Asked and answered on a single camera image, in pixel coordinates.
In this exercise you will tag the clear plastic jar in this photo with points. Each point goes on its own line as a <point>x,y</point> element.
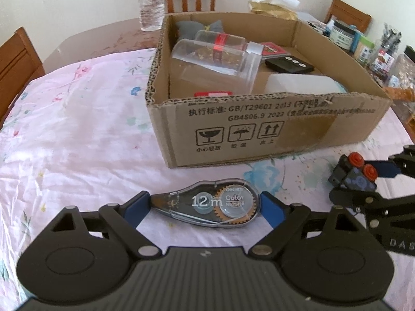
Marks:
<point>197,66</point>

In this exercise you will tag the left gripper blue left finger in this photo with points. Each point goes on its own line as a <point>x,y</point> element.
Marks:
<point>121,222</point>

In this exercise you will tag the black remote device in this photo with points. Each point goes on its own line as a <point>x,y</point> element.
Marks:
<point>289,65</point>

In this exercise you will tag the wooden chair right corner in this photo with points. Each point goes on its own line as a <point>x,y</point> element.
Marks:
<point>348,14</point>

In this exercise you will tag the white plastic box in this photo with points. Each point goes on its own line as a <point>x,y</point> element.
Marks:
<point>308,84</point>

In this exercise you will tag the wooden chair left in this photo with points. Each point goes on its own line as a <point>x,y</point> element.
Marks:
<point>19,65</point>

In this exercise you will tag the black lid glass jar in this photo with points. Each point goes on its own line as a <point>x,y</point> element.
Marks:
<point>342,35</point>

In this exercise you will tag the pink card pack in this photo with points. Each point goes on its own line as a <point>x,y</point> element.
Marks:
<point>271,50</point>

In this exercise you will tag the large black lid jar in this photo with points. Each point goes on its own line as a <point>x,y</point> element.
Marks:
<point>400,85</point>

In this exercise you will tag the green lid spice jar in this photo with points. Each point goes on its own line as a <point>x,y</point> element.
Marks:
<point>364,50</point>

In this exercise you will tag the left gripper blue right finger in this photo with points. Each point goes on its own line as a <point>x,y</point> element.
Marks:
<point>285,220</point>

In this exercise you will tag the pens in holder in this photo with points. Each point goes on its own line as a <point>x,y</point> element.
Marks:
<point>390,41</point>

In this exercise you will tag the grey plush toy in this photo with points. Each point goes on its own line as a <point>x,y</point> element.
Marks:
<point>188,29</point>

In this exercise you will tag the clear plastic water bottle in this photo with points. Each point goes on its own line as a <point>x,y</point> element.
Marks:
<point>151,14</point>

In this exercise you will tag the pink floral tablecloth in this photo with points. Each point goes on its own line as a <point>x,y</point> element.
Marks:
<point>81,135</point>

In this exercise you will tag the gold tissue pack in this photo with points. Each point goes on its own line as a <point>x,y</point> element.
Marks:
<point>281,9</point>

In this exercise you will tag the red white small box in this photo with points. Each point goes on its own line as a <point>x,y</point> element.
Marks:
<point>212,94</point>

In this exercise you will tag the black toy car red wheels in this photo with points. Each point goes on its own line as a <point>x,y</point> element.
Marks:
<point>353,172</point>

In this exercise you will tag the open cardboard box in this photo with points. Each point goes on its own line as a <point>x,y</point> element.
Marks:
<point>207,131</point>

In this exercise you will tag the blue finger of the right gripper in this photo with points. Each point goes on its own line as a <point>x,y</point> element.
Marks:
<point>371,203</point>
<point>385,168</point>

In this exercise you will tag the red label small jar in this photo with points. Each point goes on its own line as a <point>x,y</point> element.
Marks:
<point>381,64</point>

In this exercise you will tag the correction tape dispenser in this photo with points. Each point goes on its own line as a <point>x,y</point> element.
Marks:
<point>228,203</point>

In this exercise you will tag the spice jar silver lid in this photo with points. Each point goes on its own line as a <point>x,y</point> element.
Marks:
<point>220,39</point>

